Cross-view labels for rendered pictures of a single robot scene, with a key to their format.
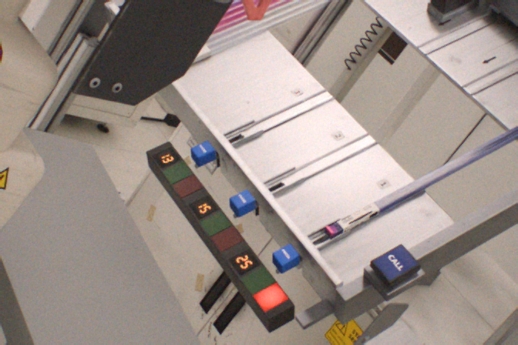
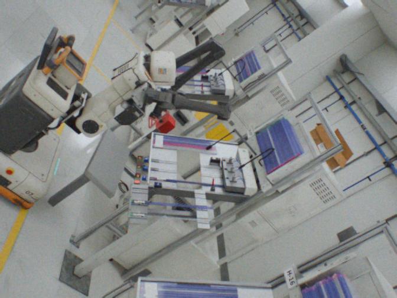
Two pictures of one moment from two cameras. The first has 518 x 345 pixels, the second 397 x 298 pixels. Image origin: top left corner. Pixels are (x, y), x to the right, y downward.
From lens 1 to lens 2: 200 cm
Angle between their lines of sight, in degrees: 24
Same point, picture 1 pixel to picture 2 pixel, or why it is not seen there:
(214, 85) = (158, 152)
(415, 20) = (205, 161)
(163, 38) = (127, 117)
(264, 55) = (172, 152)
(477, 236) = (179, 193)
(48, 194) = (114, 148)
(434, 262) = (168, 192)
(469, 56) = (208, 171)
